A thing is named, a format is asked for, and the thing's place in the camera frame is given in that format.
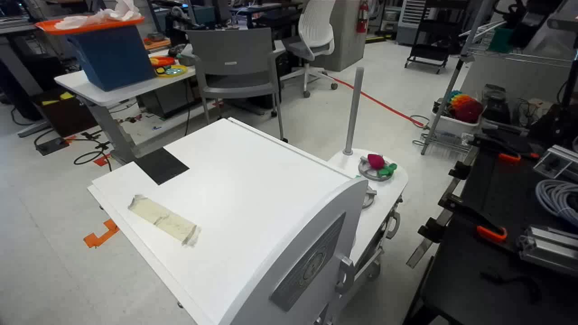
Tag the white toy kitchen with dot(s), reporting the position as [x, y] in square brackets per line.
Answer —
[241, 200]

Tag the small red green object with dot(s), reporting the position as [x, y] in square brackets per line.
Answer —
[367, 173]

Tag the grey upright pole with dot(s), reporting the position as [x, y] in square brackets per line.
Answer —
[353, 115]

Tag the pink toy food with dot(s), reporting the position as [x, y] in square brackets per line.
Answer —
[376, 162]

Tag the green toy food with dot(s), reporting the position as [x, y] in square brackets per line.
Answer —
[389, 171]

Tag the grey plastic chair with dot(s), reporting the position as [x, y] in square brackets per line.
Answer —
[236, 57]

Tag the black square patch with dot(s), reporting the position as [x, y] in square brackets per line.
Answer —
[161, 165]

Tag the white office chair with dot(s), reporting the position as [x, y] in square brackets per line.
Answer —
[317, 28]

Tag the yellow green toy piece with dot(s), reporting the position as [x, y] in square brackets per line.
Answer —
[172, 72]

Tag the red fire extinguisher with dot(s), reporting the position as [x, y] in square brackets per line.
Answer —
[362, 19]

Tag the orange toy piece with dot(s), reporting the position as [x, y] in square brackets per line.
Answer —
[163, 61]

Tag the white plastic tray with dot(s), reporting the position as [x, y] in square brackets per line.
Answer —
[452, 126]

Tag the grey metal stand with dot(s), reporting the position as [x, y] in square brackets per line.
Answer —
[449, 91]

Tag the colourful stacking toy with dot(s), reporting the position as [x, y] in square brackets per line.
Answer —
[467, 109]

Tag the black wheeled cart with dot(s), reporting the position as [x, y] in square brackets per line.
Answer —
[440, 37]

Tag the white side table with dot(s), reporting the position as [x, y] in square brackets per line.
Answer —
[102, 93]

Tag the blue storage bin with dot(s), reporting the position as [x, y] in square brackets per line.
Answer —
[111, 57]

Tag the dark jar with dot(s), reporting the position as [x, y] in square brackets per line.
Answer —
[496, 106]

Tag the black work table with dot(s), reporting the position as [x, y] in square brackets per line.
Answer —
[481, 265]

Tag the black box with yellow labels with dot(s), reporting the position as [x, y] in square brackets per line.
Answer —
[66, 115]

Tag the white crumpled plastic sheet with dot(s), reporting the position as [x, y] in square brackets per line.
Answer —
[115, 16]

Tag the orange bin lid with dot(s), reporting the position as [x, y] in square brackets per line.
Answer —
[91, 26]

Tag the clear plastic box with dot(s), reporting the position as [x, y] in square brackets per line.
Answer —
[557, 164]

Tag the silver metal rail block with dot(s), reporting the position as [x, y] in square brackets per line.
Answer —
[552, 245]

